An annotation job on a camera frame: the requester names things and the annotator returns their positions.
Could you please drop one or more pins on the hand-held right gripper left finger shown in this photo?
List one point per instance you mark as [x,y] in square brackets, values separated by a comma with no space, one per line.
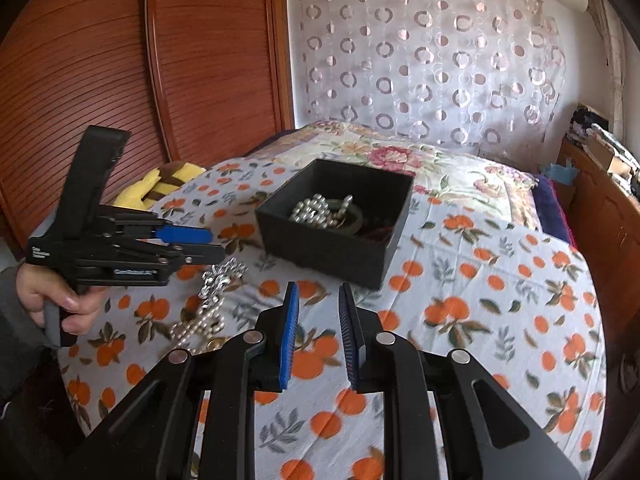
[289,340]

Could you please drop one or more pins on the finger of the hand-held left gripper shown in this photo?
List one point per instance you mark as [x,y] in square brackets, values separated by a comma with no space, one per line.
[200,254]
[185,235]

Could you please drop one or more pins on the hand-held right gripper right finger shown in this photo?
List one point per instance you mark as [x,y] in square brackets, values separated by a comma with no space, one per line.
[348,345]

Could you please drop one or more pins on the silver ornate hair comb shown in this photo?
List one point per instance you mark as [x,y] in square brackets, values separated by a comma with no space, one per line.
[225,272]

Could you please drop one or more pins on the black cardboard box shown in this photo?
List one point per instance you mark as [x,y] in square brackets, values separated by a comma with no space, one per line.
[320,255]

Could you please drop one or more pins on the pale green jade bangle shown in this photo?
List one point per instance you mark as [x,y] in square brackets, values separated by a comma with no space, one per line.
[356,217]

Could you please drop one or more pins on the person's left forearm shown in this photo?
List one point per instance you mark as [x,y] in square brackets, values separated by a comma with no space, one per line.
[20,350]

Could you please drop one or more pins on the person's left hand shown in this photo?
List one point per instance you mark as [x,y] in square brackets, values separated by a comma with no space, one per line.
[35,287]

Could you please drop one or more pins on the yellow striped plush toy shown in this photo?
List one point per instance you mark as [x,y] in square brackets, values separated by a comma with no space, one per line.
[150,185]

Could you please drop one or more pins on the orange fruit print tablecloth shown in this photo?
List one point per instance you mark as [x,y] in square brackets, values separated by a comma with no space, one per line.
[500,285]

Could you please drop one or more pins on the wooden slatted wardrobe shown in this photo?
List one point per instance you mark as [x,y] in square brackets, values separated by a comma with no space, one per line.
[200,60]

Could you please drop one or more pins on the floral bedspread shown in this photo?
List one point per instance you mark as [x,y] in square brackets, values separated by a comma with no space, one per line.
[435,165]

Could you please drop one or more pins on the purple blanket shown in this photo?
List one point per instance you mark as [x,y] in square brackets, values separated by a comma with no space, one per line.
[550,210]

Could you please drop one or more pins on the blue cloth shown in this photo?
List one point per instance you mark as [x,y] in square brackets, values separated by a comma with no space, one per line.
[560,172]

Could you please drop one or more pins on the wooden cabinet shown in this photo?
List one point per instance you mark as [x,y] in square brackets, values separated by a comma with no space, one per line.
[610,230]

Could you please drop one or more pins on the sheer circle pattern curtain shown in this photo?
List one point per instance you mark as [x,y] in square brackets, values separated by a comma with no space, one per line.
[425,60]

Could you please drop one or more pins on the stack of papers and books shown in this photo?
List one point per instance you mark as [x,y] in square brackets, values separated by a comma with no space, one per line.
[605,145]

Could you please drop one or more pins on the white patterned window curtain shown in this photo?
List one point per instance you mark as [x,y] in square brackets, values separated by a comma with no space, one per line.
[610,50]

